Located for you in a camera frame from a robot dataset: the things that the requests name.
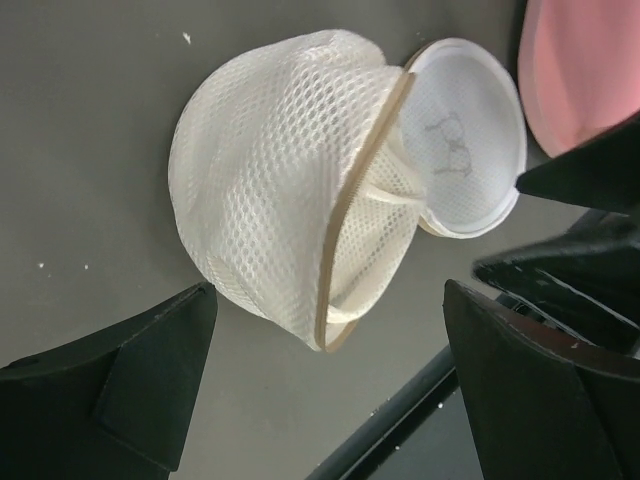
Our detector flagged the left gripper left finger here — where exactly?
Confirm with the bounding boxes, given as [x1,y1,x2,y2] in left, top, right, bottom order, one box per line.
[1,283,217,479]

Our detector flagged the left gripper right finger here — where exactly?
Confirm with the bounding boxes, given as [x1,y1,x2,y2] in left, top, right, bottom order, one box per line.
[443,280,639,479]

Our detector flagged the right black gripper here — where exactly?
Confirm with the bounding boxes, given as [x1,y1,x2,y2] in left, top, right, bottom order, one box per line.
[472,115,639,358]

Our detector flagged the pink two-tier side table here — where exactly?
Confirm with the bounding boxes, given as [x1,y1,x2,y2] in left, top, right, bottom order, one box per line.
[518,0,639,158]

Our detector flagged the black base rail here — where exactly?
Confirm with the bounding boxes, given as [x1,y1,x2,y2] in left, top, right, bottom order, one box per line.
[308,347,483,480]

